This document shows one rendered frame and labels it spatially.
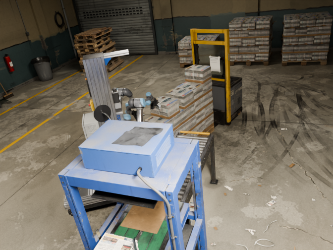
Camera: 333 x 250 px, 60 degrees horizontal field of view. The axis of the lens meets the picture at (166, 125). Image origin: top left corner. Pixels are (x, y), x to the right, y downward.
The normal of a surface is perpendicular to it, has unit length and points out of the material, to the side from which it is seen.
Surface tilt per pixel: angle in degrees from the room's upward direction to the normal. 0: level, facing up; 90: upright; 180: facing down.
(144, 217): 0
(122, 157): 90
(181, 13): 90
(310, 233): 0
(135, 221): 0
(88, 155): 90
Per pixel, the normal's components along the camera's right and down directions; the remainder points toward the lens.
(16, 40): 0.93, 0.07
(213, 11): -0.35, 0.47
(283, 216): -0.12, -0.88
